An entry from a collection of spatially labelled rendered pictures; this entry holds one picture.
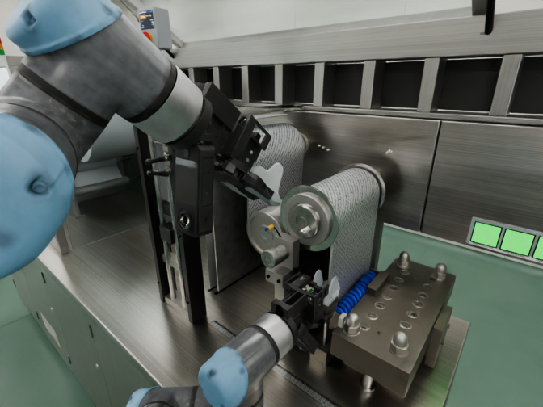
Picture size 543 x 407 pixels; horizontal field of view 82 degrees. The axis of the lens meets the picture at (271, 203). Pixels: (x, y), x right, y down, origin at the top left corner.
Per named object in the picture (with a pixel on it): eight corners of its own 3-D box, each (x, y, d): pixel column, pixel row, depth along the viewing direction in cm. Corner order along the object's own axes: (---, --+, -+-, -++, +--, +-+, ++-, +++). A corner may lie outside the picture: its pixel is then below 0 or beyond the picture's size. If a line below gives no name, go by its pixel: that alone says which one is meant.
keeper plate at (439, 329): (423, 363, 72) (433, 327, 68) (435, 338, 80) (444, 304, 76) (435, 370, 71) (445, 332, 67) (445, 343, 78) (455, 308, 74)
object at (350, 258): (325, 315, 72) (330, 245, 65) (367, 270, 89) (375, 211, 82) (326, 316, 72) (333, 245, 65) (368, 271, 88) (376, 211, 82)
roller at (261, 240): (246, 248, 82) (246, 206, 77) (301, 218, 100) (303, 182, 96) (283, 264, 75) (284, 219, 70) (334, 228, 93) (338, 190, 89)
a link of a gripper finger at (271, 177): (304, 179, 49) (268, 148, 43) (289, 213, 48) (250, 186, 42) (289, 178, 51) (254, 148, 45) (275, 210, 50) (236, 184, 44)
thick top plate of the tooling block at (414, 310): (330, 353, 68) (331, 331, 66) (394, 272, 97) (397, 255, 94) (405, 397, 58) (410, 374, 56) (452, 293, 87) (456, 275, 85)
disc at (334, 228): (279, 239, 74) (280, 179, 68) (280, 238, 74) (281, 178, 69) (335, 260, 65) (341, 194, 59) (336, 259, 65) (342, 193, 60)
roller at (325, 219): (283, 237, 71) (283, 189, 67) (337, 204, 90) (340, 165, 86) (326, 253, 65) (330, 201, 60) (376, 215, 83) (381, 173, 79)
